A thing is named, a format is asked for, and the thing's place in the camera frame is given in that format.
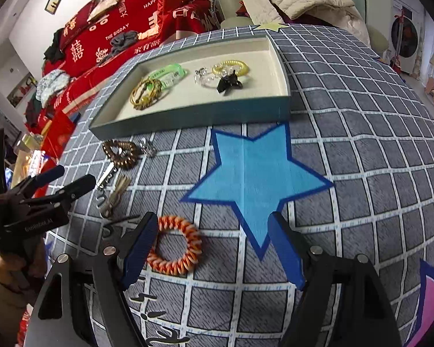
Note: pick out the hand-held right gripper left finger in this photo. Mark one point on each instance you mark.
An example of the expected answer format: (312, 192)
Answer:
(141, 249)

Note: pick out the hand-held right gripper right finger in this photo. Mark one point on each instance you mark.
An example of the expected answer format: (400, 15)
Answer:
(285, 253)

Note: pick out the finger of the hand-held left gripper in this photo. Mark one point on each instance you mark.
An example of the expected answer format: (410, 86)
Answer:
(77, 188)
(52, 174)

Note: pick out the green translucent bangle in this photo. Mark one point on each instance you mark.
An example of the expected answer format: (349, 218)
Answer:
(170, 74)

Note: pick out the shallow teal cardboard tray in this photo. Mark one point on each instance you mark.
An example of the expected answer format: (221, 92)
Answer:
(202, 97)

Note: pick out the black hair claw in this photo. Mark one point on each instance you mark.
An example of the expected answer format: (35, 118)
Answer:
(229, 83)

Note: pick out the person's left forearm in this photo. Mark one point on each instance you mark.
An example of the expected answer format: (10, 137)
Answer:
(3, 289)

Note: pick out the person's left hand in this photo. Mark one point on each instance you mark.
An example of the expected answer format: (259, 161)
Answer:
(36, 256)

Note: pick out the silver hair clip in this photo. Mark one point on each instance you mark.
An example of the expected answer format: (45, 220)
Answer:
(106, 175)

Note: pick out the gold hair clip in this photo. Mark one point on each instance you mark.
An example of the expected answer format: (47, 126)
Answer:
(114, 197)

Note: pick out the red gift bag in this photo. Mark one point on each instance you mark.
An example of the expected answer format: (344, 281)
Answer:
(59, 133)

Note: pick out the pale green patterned cloth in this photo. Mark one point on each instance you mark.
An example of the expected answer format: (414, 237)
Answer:
(52, 86)

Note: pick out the grey checked tablecloth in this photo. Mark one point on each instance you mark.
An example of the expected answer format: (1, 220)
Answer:
(347, 151)

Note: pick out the black clothing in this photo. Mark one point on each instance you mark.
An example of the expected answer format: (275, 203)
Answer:
(54, 47)

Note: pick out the red embroidered pillow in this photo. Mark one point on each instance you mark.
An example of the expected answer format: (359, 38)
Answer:
(77, 25)

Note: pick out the grey scarf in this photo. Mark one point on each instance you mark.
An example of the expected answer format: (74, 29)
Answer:
(124, 41)

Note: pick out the small framed photo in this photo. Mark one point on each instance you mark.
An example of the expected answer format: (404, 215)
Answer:
(54, 3)

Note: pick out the portrait print pillow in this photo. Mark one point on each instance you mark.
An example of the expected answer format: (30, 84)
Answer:
(108, 3)

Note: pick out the red printed sofa cover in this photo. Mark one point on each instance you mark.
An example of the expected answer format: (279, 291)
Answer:
(137, 11)

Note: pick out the red satin pillow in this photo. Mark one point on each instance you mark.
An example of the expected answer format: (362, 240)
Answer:
(177, 11)

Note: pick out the unframed wall picture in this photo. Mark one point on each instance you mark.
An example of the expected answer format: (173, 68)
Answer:
(21, 90)

